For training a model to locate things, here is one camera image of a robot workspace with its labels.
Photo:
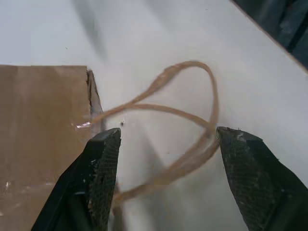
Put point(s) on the brown paper bag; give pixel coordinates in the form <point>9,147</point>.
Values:
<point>41,125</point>

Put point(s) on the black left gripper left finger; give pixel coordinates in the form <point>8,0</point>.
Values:
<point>93,183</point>

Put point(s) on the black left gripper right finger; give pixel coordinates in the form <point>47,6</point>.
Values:
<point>260,183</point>

